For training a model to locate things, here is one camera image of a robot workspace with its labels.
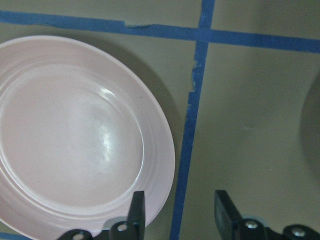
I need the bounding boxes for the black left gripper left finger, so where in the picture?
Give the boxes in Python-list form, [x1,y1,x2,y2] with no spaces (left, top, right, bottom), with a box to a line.
[104,191,145,240]

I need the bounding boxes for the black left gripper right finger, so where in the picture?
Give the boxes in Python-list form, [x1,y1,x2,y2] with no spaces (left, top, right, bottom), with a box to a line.
[214,189,268,240]

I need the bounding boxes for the pink plate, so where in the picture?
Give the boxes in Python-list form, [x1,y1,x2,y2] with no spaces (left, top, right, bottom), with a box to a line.
[0,35,175,240]

